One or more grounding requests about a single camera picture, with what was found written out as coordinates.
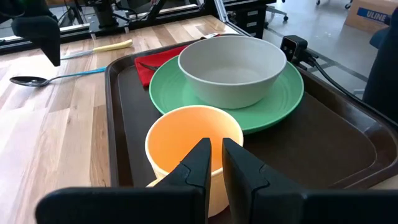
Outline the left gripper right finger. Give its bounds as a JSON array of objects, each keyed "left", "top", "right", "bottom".
[{"left": 221, "top": 138, "right": 305, "bottom": 224}]

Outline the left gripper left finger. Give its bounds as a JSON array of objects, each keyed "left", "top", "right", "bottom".
[{"left": 154, "top": 138, "right": 213, "bottom": 188}]

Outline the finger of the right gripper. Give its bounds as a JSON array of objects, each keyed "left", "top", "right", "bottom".
[{"left": 39, "top": 33, "right": 61, "bottom": 67}]

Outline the teal-handled spoon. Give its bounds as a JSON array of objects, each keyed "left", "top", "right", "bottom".
[{"left": 9, "top": 66, "right": 107, "bottom": 88}]

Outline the orange mug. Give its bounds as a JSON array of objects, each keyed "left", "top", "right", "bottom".
[{"left": 144, "top": 105, "right": 244, "bottom": 218}]

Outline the cream-handled knife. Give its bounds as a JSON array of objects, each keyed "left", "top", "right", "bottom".
[{"left": 60, "top": 39, "right": 134, "bottom": 61}]

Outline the green plate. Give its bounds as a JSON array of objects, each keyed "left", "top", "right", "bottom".
[{"left": 149, "top": 55, "right": 305, "bottom": 135}]

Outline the light grey bowl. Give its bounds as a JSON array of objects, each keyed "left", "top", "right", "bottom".
[{"left": 177, "top": 35, "right": 287, "bottom": 110}]

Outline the teal-handled fork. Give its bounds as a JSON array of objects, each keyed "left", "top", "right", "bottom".
[{"left": 139, "top": 62, "right": 160, "bottom": 72}]

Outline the red cloth napkin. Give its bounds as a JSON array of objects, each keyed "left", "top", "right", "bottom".
[{"left": 134, "top": 32, "right": 221, "bottom": 88}]

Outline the brown plastic tray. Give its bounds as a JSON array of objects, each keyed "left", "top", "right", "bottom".
[{"left": 104, "top": 33, "right": 398, "bottom": 191}]

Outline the black drawer cabinet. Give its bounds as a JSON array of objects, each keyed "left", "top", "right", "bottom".
[{"left": 228, "top": 0, "right": 269, "bottom": 40}]

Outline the dark blue office chair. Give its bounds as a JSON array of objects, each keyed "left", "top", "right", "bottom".
[{"left": 362, "top": 7, "right": 398, "bottom": 124}]

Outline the brown cardboard box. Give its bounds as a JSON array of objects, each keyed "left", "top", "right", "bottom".
[{"left": 344, "top": 0, "right": 393, "bottom": 34}]

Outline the black camera cable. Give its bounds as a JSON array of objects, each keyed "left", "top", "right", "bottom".
[{"left": 306, "top": 52, "right": 398, "bottom": 125}]

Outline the small black camera box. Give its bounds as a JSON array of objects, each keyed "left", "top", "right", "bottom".
[{"left": 280, "top": 34, "right": 313, "bottom": 65}]

